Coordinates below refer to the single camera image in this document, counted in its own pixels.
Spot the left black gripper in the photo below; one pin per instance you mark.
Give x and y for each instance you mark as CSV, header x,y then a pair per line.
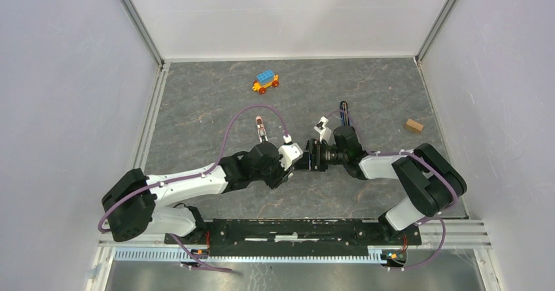
x,y
281,174

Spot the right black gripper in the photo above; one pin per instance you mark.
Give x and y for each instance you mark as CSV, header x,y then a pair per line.
x,y
311,163

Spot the pink white staple remover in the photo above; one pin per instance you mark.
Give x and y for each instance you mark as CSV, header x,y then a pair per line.
x,y
261,131

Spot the blue stapler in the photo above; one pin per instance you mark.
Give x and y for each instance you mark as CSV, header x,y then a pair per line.
x,y
344,114

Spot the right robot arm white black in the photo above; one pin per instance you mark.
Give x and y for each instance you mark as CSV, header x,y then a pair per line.
x,y
430,182

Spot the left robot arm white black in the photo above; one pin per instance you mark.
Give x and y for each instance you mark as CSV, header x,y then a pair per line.
x,y
146,204

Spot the toy brick car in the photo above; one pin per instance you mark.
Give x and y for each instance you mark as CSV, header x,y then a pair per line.
x,y
264,81

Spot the small wooden block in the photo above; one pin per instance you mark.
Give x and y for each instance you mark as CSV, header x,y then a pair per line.
x,y
413,126

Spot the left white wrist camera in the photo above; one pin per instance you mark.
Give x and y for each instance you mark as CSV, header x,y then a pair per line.
x,y
289,152

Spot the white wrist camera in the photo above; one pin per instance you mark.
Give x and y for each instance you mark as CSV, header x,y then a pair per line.
x,y
325,133
289,152

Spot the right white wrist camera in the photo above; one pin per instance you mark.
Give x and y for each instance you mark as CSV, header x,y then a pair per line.
x,y
325,133

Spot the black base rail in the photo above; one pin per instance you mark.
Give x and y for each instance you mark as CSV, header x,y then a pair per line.
x,y
298,237

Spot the white cable duct strip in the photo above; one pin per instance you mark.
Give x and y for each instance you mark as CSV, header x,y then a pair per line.
x,y
177,254

